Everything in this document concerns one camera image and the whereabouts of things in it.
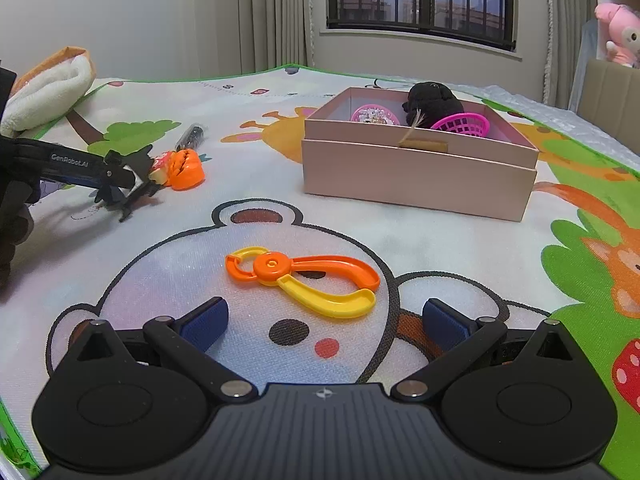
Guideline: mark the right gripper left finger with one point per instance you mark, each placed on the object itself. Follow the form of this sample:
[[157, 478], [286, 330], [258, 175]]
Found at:
[[182, 344]]

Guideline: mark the black plush toy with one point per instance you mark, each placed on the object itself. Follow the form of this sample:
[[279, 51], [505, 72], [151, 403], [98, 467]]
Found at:
[[431, 101]]

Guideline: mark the beige curtain right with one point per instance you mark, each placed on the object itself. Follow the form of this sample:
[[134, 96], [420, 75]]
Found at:
[[565, 21]]

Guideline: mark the yellow hello kitty camera toy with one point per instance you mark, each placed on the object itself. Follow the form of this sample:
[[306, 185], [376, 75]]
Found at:
[[159, 170]]

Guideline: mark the black item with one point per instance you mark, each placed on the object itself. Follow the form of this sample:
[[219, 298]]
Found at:
[[191, 139]]

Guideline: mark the beige curtain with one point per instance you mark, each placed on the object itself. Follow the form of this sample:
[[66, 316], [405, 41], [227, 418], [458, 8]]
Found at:
[[247, 36], [565, 21]]

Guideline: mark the white orange fleece blanket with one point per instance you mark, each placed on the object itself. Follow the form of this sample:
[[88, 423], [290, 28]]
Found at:
[[48, 91]]

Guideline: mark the white lace bedspread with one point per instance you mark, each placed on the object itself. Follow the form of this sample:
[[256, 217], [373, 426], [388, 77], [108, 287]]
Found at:
[[565, 121]]

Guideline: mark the orange toy helmet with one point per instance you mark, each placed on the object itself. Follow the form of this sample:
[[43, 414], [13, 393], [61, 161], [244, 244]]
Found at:
[[185, 170]]

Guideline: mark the pink round cartoon tin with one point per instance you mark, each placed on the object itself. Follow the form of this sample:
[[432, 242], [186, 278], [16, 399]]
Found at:
[[374, 114]]

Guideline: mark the beige curtain left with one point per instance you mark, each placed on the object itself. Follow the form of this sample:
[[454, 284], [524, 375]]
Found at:
[[247, 36]]

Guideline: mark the pink cardboard box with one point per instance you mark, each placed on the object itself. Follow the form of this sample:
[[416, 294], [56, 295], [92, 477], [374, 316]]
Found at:
[[396, 164]]

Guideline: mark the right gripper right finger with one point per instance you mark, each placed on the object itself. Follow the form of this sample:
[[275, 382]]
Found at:
[[462, 343]]

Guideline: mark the pink plastic basket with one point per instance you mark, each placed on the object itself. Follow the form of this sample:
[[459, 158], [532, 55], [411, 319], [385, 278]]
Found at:
[[471, 124]]

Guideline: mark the pink plush doll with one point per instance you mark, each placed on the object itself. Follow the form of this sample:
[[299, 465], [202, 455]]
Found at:
[[622, 46]]

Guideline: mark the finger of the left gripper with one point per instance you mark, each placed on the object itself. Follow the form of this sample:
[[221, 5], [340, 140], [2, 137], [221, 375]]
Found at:
[[113, 159], [110, 196]]

